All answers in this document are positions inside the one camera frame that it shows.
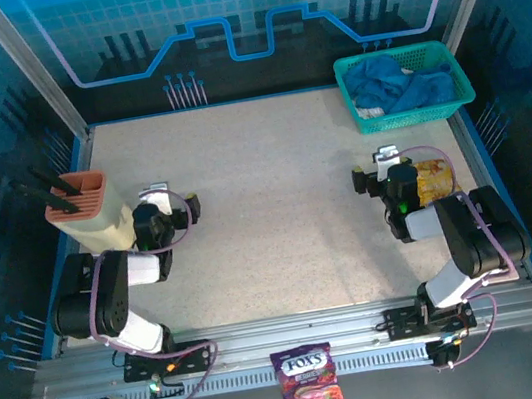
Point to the blue t-shirt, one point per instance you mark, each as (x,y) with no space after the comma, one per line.
(394,83)

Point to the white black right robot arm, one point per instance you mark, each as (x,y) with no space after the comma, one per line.
(474,237)

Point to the yellow snack bag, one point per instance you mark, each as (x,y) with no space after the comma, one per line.
(438,182)

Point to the terracotta cream utensil holder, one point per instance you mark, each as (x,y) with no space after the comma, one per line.
(97,221)

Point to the black utensil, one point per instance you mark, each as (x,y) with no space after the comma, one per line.
(53,180)
(40,195)

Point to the teal plastic basket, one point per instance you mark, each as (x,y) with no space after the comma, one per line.
(435,51)

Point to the purple Fox's candy bag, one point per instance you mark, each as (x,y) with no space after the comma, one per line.
(310,390)

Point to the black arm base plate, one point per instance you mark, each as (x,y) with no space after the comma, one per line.
(402,322)
(195,357)

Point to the aluminium frame beam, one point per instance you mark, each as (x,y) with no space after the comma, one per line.
(292,332)

